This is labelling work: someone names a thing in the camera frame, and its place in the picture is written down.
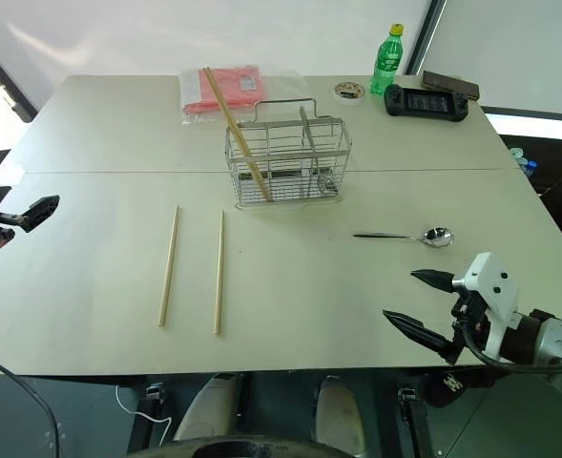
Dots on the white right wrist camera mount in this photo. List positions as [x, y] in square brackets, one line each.
[493, 286]

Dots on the wooden chopstick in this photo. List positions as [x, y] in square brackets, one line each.
[240, 130]
[236, 131]
[219, 274]
[168, 267]

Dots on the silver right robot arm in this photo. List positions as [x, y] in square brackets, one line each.
[550, 341]

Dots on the black handheld game console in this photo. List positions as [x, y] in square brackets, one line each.
[426, 102]

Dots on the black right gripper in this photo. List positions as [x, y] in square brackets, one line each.
[470, 312]

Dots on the white rounded robot foot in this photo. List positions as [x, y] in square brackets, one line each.
[210, 410]
[340, 414]

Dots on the white tape roll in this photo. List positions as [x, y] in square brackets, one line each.
[349, 91]

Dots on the dark brown rectangular box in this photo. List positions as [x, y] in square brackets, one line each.
[451, 85]

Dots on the red item in plastic bag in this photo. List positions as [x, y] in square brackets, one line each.
[223, 93]

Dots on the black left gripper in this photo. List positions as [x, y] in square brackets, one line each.
[1, 220]

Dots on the green plastic bottle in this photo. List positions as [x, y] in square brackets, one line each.
[386, 64]

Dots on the black cap with white logo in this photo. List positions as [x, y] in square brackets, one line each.
[450, 385]

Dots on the dark rounded robot part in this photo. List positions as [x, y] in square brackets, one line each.
[252, 449]

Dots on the metal spoon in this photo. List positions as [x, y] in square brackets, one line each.
[327, 182]
[433, 237]

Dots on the black table clamp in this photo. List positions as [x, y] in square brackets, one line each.
[407, 397]
[154, 393]

